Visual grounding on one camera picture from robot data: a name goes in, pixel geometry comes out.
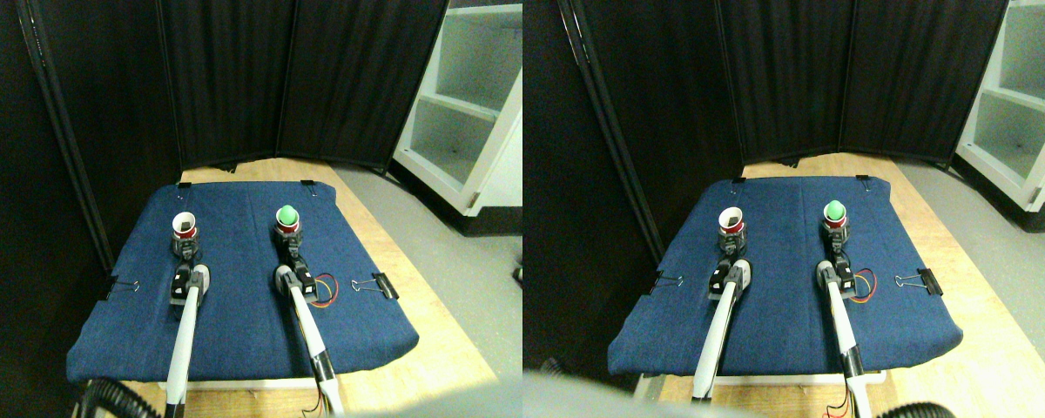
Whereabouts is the dark blue cloth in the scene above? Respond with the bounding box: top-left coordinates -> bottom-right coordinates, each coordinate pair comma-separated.
608,174 -> 964,378
65,179 -> 421,384

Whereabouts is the curtain stand pole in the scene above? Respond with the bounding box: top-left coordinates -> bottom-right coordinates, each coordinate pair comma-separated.
557,0 -> 664,262
16,0 -> 114,273

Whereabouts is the red wire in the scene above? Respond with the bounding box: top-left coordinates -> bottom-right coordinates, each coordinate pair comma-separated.
853,268 -> 879,304
313,273 -> 340,307

